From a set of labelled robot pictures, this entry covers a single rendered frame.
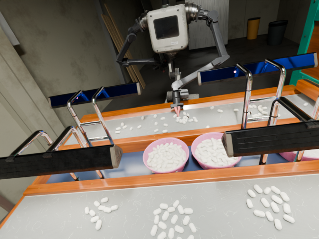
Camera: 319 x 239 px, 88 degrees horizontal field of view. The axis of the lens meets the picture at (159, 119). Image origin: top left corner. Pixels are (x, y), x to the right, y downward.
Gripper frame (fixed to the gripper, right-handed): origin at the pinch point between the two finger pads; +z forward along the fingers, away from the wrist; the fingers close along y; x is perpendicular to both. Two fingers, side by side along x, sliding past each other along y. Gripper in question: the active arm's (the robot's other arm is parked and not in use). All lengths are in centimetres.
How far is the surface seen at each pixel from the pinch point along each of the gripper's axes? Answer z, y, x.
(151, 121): 1.7, -21.1, 0.3
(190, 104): -11.0, 10.5, 7.2
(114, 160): 34, -20, -69
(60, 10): -197, -155, 40
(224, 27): -378, 168, 328
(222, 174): 43, 18, -37
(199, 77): -10.9, 15.6, -34.4
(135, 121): -1.0, -34.9, 2.8
